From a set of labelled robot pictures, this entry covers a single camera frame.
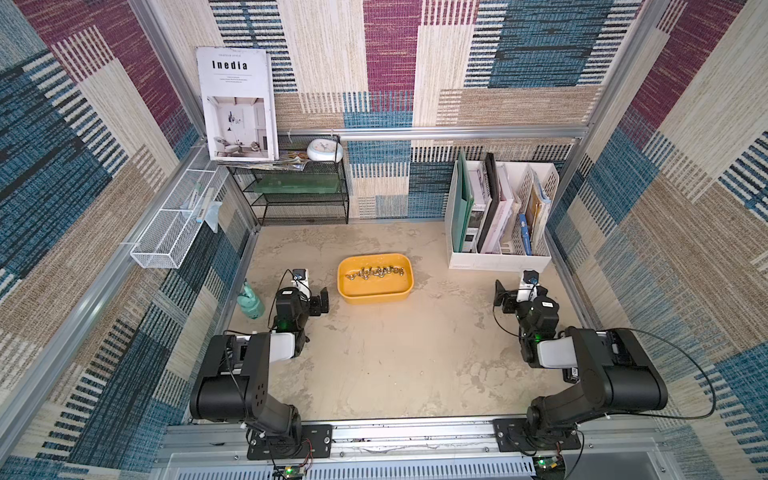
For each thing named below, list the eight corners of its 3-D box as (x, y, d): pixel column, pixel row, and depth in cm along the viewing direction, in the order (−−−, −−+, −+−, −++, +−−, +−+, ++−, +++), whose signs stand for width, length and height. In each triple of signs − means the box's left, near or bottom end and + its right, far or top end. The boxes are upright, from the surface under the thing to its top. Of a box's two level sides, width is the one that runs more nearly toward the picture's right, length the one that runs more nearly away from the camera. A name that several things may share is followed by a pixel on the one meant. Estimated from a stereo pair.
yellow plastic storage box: (337, 303, 100) (334, 293, 95) (342, 259, 112) (340, 248, 107) (414, 303, 100) (415, 293, 95) (411, 258, 111) (412, 247, 107)
